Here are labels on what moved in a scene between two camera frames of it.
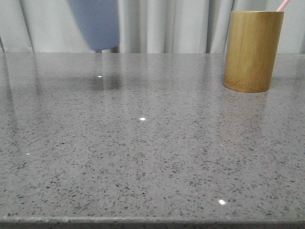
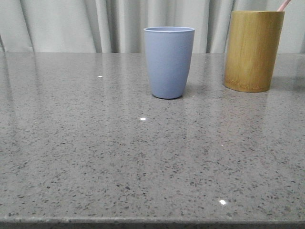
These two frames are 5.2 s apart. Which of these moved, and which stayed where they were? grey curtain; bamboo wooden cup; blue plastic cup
Moved: blue plastic cup
Stayed: grey curtain; bamboo wooden cup
